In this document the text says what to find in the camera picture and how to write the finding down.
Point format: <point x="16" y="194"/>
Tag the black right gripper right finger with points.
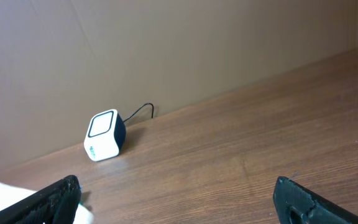
<point x="296" y="204"/>

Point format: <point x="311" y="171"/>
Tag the white barcode scanner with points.
<point x="105" y="136"/>

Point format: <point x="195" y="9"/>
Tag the beige plastic food pouch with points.
<point x="9" y="195"/>

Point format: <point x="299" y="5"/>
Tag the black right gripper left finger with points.
<point x="55" y="204"/>

